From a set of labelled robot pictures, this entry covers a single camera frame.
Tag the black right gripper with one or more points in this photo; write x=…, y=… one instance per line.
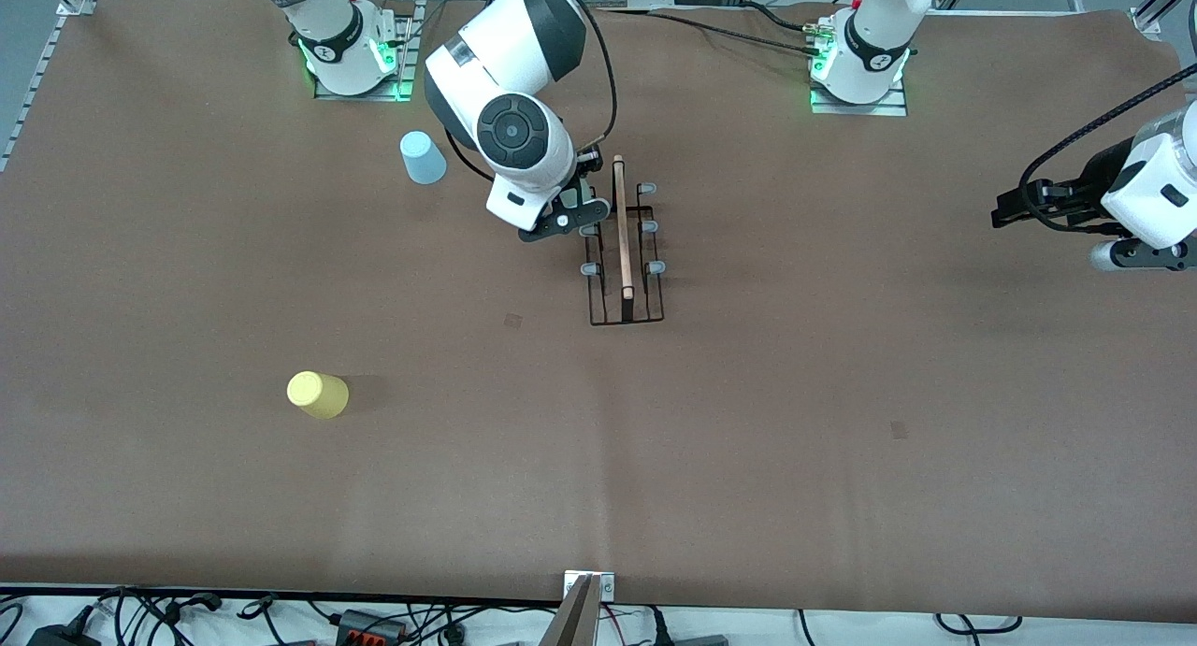
x=582, y=194

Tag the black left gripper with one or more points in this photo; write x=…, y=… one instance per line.
x=1090, y=179

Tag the pale green plastic cup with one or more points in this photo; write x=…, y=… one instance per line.
x=584, y=195

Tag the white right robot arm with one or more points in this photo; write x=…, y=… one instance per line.
x=505, y=48

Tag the light blue plastic cup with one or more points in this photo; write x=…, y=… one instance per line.
x=423, y=160

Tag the yellow plastic cup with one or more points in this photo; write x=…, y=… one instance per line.
x=318, y=394

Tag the brown table mat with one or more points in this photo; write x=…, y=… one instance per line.
x=655, y=440

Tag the grey orange power adapter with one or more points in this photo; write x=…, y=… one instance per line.
x=369, y=624

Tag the black power adapter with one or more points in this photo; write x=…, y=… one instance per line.
x=61, y=635

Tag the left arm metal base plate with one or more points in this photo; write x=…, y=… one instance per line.
x=860, y=109

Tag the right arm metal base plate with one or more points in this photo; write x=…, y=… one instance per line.
x=402, y=57

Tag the aluminium frame profile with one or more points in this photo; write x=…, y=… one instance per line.
x=1160, y=6

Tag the small metal bracket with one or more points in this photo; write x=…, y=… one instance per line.
x=606, y=587

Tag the grey camera stand beam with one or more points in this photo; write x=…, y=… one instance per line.
x=572, y=623

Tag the aluminium table edge rail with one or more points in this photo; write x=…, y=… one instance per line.
x=37, y=85

